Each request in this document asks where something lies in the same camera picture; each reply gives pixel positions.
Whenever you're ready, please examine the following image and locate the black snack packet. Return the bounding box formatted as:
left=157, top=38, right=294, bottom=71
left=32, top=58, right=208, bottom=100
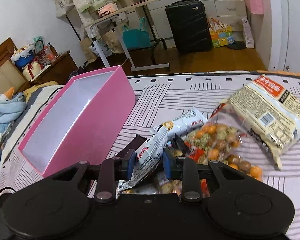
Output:
left=116, top=134, right=147, bottom=159

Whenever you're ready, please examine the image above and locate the white snack bar packet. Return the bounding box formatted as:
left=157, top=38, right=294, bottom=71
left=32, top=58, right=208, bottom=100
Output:
left=117, top=125, right=168, bottom=193
left=153, top=107, right=209, bottom=137

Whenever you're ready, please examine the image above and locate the clear bag of coated nuts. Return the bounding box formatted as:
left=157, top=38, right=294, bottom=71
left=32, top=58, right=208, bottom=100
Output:
left=184, top=103, right=263, bottom=181

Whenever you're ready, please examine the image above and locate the pink storage box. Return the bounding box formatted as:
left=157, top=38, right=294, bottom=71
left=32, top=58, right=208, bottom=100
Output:
left=18, top=66, right=135, bottom=177

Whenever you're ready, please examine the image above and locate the striped bed sheet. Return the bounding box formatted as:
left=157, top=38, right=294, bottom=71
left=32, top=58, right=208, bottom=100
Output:
left=0, top=67, right=300, bottom=239

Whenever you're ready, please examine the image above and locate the cream instant noodle multipack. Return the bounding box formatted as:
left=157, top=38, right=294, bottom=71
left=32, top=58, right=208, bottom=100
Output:
left=219, top=75, right=300, bottom=169

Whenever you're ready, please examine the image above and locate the wooden nightstand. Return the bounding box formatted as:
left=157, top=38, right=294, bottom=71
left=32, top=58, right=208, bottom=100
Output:
left=31, top=50, right=78, bottom=85

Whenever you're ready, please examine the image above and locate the brown paper bag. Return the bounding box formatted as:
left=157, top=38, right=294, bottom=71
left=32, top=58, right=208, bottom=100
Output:
left=79, top=37, right=97, bottom=63

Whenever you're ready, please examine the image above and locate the blue goose plush toy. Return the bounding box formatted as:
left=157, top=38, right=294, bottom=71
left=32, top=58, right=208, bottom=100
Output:
left=0, top=92, right=27, bottom=134

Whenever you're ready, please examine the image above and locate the cream red bag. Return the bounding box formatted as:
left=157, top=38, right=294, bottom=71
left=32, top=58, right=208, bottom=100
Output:
left=22, top=61, right=43, bottom=81

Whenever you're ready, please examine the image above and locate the teal tote bag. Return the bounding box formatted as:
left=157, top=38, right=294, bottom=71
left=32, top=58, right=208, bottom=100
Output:
left=122, top=17, right=151, bottom=50

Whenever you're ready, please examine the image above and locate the colourful gift bag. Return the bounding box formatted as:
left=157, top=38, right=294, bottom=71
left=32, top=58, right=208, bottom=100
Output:
left=207, top=18, right=235, bottom=48

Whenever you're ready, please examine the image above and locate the tall pink white package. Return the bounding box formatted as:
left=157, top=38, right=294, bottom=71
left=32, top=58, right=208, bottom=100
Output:
left=242, top=16, right=255, bottom=49

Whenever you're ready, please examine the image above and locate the wooden headboard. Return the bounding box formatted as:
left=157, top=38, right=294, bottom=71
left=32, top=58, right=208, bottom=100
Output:
left=0, top=37, right=30, bottom=94

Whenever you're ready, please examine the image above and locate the white adjustable side table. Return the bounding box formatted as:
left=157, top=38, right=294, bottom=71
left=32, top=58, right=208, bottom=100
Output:
left=81, top=0, right=171, bottom=73

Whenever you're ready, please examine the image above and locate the black suitcase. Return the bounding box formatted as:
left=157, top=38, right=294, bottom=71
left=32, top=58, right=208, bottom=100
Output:
left=165, top=0, right=212, bottom=55

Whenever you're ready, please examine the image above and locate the white canvas tote bag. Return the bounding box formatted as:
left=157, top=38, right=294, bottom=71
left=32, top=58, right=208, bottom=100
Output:
left=55, top=0, right=75, bottom=18

